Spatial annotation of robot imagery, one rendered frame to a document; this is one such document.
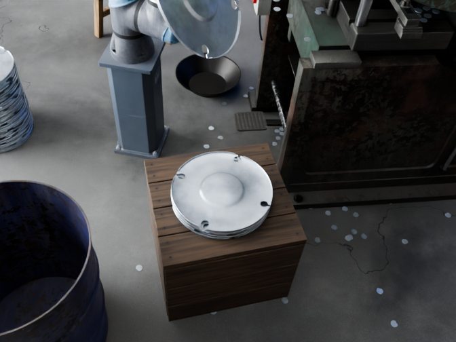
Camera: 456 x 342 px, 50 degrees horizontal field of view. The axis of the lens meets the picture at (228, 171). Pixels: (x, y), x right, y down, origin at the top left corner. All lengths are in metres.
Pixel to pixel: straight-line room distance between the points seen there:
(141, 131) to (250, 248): 0.76
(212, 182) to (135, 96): 0.53
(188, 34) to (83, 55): 1.52
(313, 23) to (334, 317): 0.94
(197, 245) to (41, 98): 1.24
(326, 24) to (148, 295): 1.03
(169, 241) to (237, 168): 0.30
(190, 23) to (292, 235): 0.65
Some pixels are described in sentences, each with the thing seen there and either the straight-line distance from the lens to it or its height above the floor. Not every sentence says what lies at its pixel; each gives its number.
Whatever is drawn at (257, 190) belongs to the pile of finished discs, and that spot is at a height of 0.39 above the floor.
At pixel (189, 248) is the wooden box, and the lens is 1.33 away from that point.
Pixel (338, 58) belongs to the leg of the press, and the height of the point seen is 0.64.
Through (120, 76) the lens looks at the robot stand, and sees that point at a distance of 1.75.
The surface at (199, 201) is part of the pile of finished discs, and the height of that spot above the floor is 0.39.
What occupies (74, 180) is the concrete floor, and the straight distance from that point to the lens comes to 1.97.
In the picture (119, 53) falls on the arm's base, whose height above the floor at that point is 0.48.
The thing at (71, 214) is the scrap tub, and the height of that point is 0.40.
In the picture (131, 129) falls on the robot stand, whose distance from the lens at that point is 1.92.
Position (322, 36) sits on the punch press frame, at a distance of 1.56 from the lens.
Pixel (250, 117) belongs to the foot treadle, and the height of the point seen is 0.16.
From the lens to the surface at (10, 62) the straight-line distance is 2.03.
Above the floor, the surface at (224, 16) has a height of 0.86.
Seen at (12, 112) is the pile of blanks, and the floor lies 0.17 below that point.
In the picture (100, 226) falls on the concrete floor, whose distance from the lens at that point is 1.82.
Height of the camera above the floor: 1.49
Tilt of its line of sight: 50 degrees down
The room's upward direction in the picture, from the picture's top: 5 degrees clockwise
